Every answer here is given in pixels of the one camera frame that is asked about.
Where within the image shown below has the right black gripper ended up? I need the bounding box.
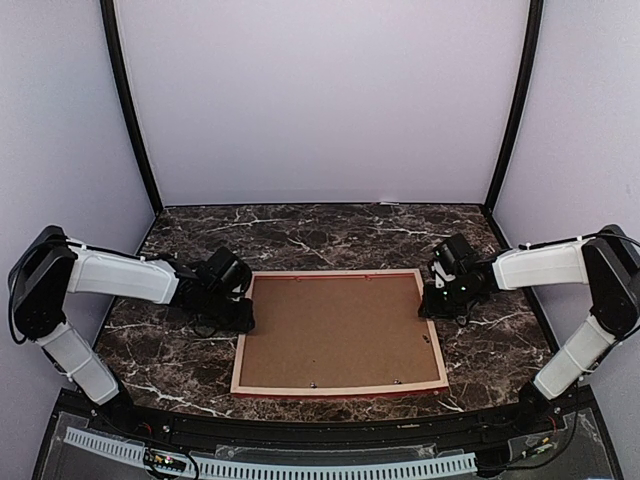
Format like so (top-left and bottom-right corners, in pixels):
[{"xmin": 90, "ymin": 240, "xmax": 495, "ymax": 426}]
[{"xmin": 419, "ymin": 274, "xmax": 481, "ymax": 320}]

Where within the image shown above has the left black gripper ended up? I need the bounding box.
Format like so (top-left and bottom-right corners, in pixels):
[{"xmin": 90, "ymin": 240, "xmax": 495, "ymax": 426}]
[{"xmin": 201, "ymin": 290, "xmax": 255, "ymax": 335}]

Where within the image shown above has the brown cardboard backing board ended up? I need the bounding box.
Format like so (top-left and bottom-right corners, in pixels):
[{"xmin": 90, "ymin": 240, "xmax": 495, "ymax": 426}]
[{"xmin": 238, "ymin": 274, "xmax": 441, "ymax": 389}]

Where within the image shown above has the red wooden picture frame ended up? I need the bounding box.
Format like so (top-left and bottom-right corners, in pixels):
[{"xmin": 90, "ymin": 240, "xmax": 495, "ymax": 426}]
[{"xmin": 229, "ymin": 268, "xmax": 449, "ymax": 400}]

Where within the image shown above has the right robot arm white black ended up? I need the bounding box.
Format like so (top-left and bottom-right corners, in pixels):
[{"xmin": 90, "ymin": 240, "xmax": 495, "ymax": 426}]
[{"xmin": 418, "ymin": 224, "xmax": 639, "ymax": 434}]

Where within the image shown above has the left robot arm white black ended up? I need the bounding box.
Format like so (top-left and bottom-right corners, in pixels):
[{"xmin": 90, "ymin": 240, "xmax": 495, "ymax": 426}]
[{"xmin": 7, "ymin": 225, "xmax": 255, "ymax": 436}]

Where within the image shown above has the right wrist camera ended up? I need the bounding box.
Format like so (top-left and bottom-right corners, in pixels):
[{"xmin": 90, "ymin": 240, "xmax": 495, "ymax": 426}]
[{"xmin": 431, "ymin": 261, "xmax": 455, "ymax": 289}]

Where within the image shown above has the black front rail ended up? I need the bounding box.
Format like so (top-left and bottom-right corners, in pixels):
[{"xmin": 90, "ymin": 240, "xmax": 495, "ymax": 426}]
[{"xmin": 84, "ymin": 399, "xmax": 556, "ymax": 454}]

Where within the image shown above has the white slotted cable duct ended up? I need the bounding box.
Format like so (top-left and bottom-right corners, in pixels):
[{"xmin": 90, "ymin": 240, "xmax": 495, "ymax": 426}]
[{"xmin": 63, "ymin": 427, "xmax": 478, "ymax": 479}]

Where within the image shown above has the right black corner post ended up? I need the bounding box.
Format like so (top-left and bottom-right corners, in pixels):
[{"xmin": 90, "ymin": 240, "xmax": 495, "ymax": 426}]
[{"xmin": 483, "ymin": 0, "xmax": 544, "ymax": 215}]

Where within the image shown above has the black corner post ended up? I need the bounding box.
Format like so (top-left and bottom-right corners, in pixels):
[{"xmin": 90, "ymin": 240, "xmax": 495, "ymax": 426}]
[
  {"xmin": 483, "ymin": 0, "xmax": 544, "ymax": 215},
  {"xmin": 99, "ymin": 0, "xmax": 164, "ymax": 216}
]

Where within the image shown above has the left black corner post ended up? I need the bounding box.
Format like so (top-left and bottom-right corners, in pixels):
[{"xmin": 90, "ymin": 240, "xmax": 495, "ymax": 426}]
[{"xmin": 99, "ymin": 0, "xmax": 164, "ymax": 216}]

